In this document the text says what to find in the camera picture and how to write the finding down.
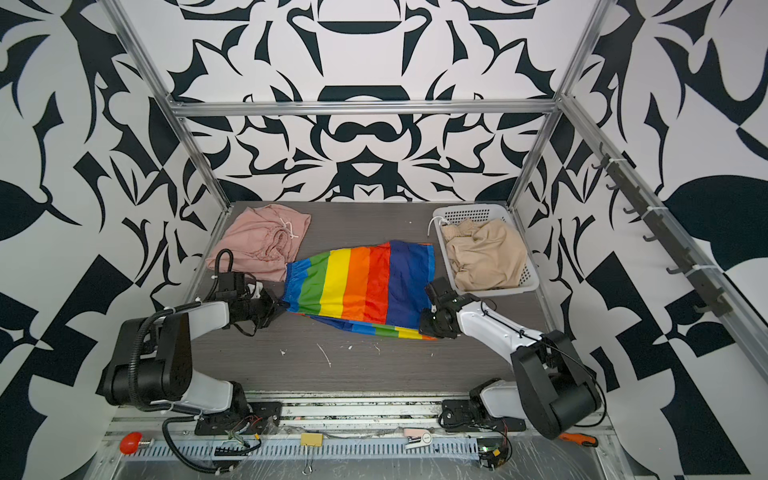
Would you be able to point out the beige shorts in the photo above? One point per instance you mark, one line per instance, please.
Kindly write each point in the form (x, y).
(484, 256)

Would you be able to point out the small green circuit board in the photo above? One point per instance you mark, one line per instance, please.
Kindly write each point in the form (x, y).
(493, 453)

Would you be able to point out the multicolour shorts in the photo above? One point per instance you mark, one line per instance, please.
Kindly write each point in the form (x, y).
(371, 290)

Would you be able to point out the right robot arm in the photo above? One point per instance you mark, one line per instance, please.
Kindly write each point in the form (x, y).
(552, 389)

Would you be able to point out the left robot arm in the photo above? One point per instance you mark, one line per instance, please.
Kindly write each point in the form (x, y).
(151, 368)

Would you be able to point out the yellow tag clip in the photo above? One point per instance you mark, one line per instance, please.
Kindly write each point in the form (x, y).
(312, 440)

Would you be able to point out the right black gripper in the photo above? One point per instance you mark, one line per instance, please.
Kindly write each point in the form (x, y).
(425, 325)

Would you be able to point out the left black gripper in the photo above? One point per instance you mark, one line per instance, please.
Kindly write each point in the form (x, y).
(273, 309)

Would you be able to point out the pink shorts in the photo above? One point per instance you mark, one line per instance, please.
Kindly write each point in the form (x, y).
(264, 241)

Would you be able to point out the white slotted cable duct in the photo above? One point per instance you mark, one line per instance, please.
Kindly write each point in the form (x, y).
(464, 449)

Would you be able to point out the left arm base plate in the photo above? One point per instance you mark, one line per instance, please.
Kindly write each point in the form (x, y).
(257, 418)

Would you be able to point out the orange handled tool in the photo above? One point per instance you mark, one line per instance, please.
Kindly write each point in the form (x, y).
(580, 439)

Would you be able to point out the red emergency stop button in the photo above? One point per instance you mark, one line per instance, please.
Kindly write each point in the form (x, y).
(134, 442)

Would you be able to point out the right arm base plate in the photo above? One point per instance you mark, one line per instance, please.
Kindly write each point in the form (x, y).
(470, 416)

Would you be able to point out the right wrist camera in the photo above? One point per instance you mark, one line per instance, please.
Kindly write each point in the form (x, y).
(440, 292)

